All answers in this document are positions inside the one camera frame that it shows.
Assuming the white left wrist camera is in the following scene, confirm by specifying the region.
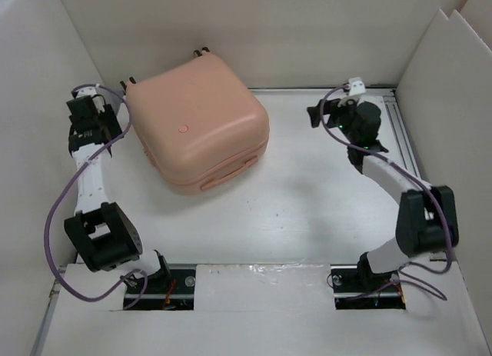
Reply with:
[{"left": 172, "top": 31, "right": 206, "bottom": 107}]
[{"left": 71, "top": 84, "right": 100, "bottom": 98}]

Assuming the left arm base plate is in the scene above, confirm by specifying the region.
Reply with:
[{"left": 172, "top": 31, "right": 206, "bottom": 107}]
[{"left": 128, "top": 265, "right": 196, "bottom": 311}]

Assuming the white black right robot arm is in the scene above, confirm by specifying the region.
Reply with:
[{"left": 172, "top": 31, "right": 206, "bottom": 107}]
[{"left": 307, "top": 98, "right": 459, "bottom": 291}]

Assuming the white foam board front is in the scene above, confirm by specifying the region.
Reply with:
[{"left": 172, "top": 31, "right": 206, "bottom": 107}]
[{"left": 42, "top": 265, "right": 490, "bottom": 355}]

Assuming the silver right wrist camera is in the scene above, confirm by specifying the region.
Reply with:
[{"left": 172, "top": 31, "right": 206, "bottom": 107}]
[{"left": 344, "top": 77, "right": 366, "bottom": 100}]

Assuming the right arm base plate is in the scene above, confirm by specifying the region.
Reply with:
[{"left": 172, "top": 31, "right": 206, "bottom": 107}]
[{"left": 327, "top": 265, "right": 406, "bottom": 311}]

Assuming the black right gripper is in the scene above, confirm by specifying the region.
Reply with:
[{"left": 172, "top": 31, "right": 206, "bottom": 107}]
[{"left": 307, "top": 95, "right": 359, "bottom": 144}]

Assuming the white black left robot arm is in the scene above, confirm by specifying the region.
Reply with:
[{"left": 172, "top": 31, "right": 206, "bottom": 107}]
[{"left": 64, "top": 84, "right": 143, "bottom": 272}]

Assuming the pink hard-shell suitcase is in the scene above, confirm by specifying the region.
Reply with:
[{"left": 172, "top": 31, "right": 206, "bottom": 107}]
[{"left": 125, "top": 47, "right": 270, "bottom": 195}]

